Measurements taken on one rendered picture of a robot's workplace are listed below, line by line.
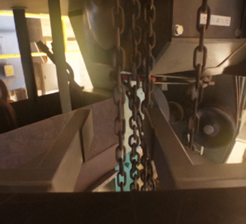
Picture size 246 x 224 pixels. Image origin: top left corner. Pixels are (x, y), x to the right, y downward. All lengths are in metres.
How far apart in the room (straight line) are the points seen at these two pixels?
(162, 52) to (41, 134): 0.54
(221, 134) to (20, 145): 1.08
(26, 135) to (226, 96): 1.15
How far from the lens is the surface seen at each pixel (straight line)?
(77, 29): 1.07
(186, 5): 0.34
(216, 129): 1.22
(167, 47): 0.33
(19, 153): 0.72
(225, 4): 0.43
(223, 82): 1.30
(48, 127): 0.73
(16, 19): 1.03
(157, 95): 1.23
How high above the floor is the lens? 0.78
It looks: 18 degrees up
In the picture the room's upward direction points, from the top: 179 degrees clockwise
